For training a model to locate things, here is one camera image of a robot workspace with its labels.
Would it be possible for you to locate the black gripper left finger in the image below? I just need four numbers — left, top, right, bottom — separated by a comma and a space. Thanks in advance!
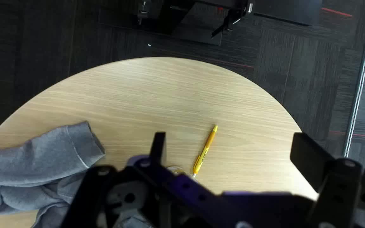
61, 130, 168, 228

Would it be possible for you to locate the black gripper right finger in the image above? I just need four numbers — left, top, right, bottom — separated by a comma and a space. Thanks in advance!
289, 132, 364, 228

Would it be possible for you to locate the white floor rail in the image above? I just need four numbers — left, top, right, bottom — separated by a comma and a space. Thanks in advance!
344, 0, 365, 158

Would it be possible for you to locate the gray hoodie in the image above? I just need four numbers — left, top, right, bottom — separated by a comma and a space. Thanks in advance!
0, 120, 107, 228

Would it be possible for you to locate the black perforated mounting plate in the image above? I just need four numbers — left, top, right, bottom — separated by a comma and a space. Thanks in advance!
133, 0, 325, 46

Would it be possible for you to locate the yellow pen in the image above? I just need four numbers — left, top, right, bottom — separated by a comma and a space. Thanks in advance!
190, 124, 221, 179

